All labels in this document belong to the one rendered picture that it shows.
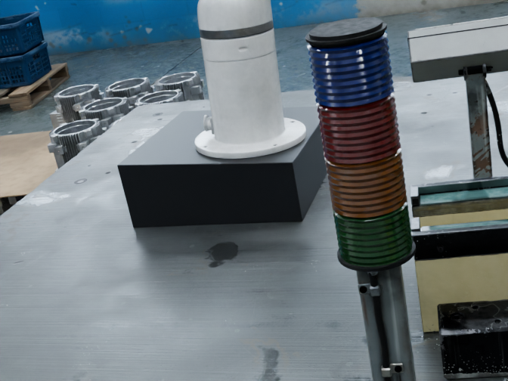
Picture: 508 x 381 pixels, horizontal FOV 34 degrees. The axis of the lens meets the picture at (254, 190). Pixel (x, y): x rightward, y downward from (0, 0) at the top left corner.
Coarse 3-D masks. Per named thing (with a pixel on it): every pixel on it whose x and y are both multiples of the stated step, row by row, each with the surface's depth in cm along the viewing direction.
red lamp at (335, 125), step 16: (320, 112) 62; (336, 112) 61; (352, 112) 60; (368, 112) 60; (384, 112) 61; (320, 128) 64; (336, 128) 61; (352, 128) 61; (368, 128) 60; (384, 128) 61; (336, 144) 62; (352, 144) 61; (368, 144) 61; (384, 144) 61; (400, 144) 63; (336, 160) 62; (352, 160) 62; (368, 160) 61
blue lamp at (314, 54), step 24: (312, 48) 60; (336, 48) 58; (360, 48) 58; (384, 48) 60; (312, 72) 62; (336, 72) 59; (360, 72) 59; (384, 72) 60; (336, 96) 60; (360, 96) 60; (384, 96) 60
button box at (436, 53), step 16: (416, 32) 113; (432, 32) 112; (448, 32) 112; (464, 32) 111; (480, 32) 110; (496, 32) 110; (416, 48) 112; (432, 48) 111; (448, 48) 111; (464, 48) 110; (480, 48) 110; (496, 48) 109; (416, 64) 112; (432, 64) 112; (448, 64) 112; (464, 64) 113; (480, 64) 113; (496, 64) 113; (416, 80) 117; (432, 80) 117
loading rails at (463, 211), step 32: (416, 192) 102; (448, 192) 103; (480, 192) 101; (416, 224) 94; (448, 224) 101; (480, 224) 93; (416, 256) 93; (448, 256) 92; (480, 256) 91; (448, 288) 94; (480, 288) 93
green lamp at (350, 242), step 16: (400, 208) 64; (336, 224) 66; (352, 224) 64; (368, 224) 64; (384, 224) 63; (400, 224) 64; (352, 240) 65; (368, 240) 64; (384, 240) 64; (400, 240) 65; (352, 256) 65; (368, 256) 65; (384, 256) 65; (400, 256) 65
